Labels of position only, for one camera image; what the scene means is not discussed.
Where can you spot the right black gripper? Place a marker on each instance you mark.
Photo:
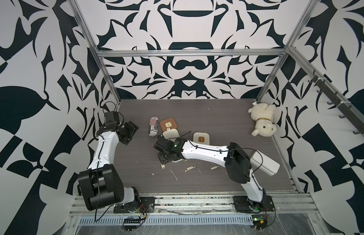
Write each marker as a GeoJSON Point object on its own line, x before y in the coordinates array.
{"type": "Point", "coordinates": [160, 157]}

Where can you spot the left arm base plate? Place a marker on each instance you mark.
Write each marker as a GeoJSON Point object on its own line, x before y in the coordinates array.
{"type": "Point", "coordinates": [141, 205]}

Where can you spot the white teddy bear plush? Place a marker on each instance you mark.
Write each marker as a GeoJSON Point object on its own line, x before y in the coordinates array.
{"type": "Point", "coordinates": [263, 115]}

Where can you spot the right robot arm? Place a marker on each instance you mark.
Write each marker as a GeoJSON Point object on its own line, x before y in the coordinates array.
{"type": "Point", "coordinates": [232, 157]}

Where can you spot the brown nail kit case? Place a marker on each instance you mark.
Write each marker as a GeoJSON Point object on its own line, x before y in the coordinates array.
{"type": "Point", "coordinates": [168, 124]}

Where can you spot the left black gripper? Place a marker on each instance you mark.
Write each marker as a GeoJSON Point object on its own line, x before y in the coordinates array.
{"type": "Point", "coordinates": [132, 128]}

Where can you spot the white box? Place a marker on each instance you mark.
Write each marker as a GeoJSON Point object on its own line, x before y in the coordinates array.
{"type": "Point", "coordinates": [264, 163]}

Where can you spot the wall hook rail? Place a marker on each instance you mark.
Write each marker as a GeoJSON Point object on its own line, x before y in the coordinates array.
{"type": "Point", "coordinates": [337, 99]}

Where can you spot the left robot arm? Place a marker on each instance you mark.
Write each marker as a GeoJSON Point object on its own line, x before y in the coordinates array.
{"type": "Point", "coordinates": [100, 183]}

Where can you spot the cream nail kit case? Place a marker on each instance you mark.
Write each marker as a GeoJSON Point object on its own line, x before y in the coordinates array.
{"type": "Point", "coordinates": [201, 138]}
{"type": "Point", "coordinates": [170, 135]}

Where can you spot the crushed flag print can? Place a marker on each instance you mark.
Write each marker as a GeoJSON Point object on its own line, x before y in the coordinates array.
{"type": "Point", "coordinates": [153, 126]}

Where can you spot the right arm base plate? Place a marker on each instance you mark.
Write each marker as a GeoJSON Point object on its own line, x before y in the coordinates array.
{"type": "Point", "coordinates": [244, 205]}

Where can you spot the right circuit board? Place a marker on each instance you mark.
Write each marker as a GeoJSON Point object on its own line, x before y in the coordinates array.
{"type": "Point", "coordinates": [259, 222]}

